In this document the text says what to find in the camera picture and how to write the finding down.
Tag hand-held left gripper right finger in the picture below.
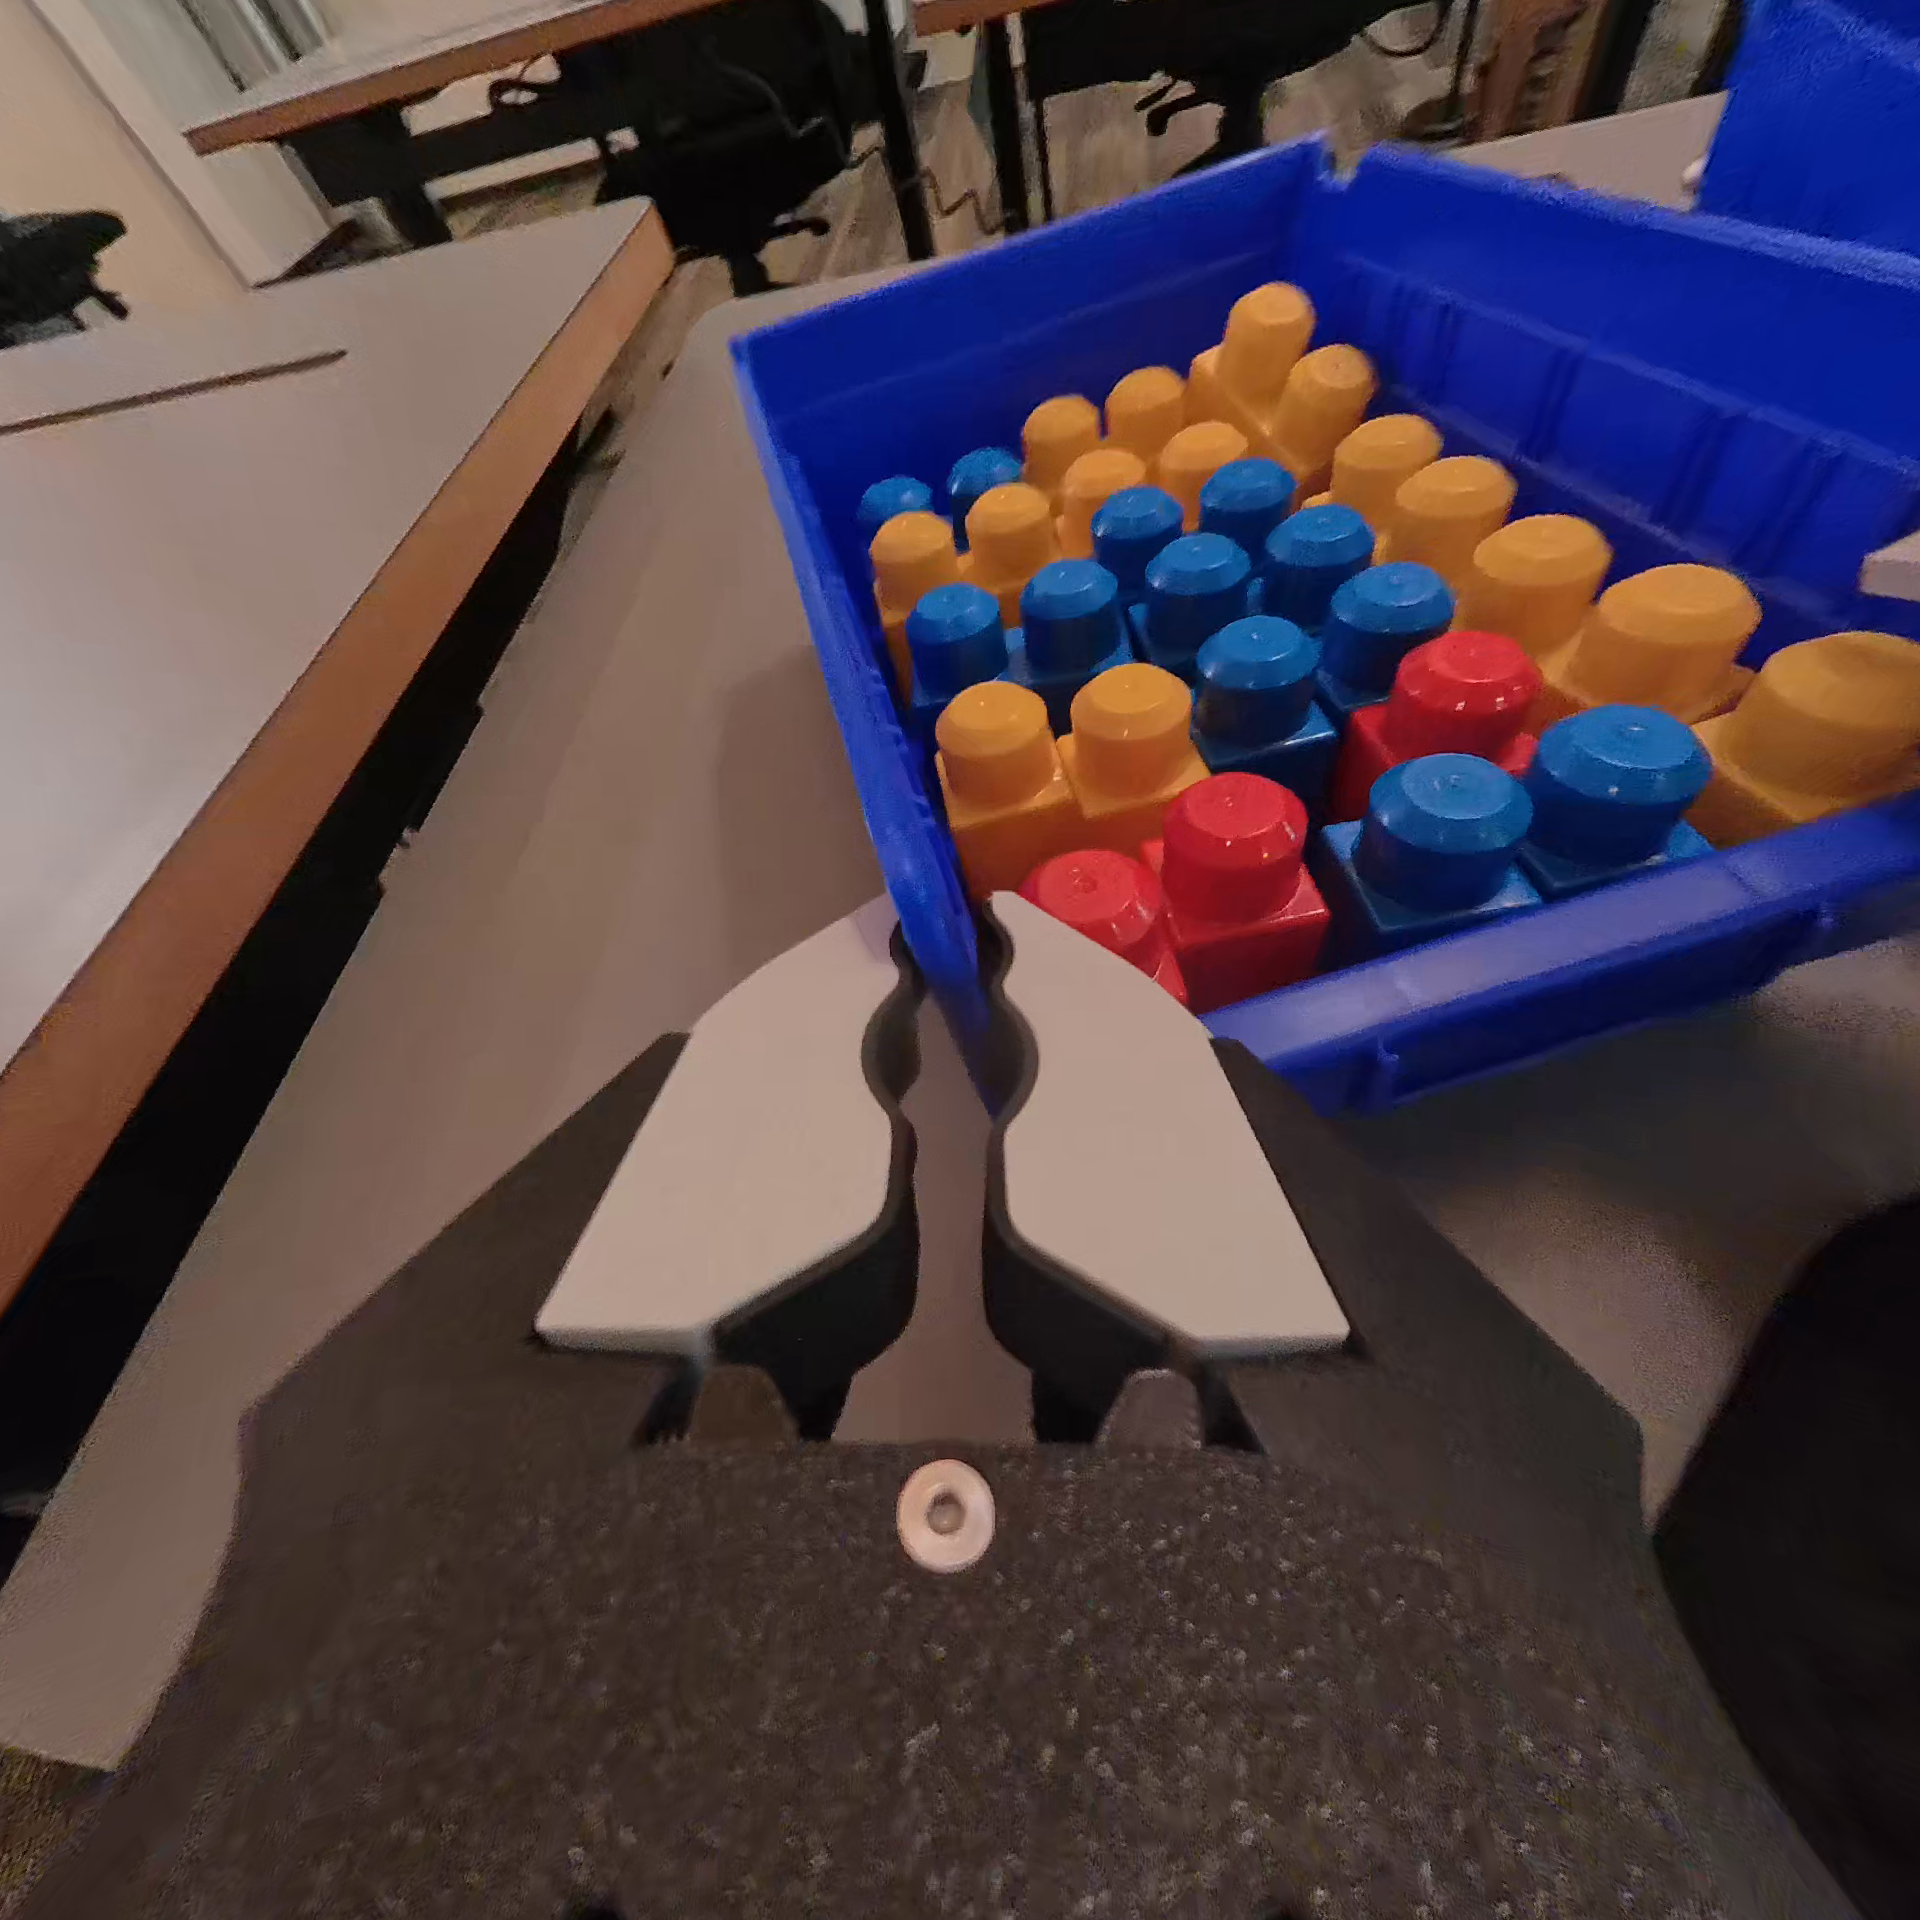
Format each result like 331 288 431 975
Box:
982 889 1356 1426

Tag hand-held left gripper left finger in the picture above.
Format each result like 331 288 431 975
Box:
533 897 920 1426

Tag wooden top desk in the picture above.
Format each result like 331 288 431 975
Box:
188 0 942 262
912 0 1652 238

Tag black office chair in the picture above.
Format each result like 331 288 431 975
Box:
496 47 860 297
0 211 133 343
1136 42 1356 155

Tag dark fleece jacket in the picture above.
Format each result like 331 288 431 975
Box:
1651 1200 1920 1920

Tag grey desk with wooden edge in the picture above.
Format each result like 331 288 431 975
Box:
0 199 677 1322

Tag row of mixed mega blocks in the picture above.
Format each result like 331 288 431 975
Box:
854 281 1920 1010

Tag blue plastic bin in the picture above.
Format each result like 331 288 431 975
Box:
1703 0 1920 256
728 136 1920 1121

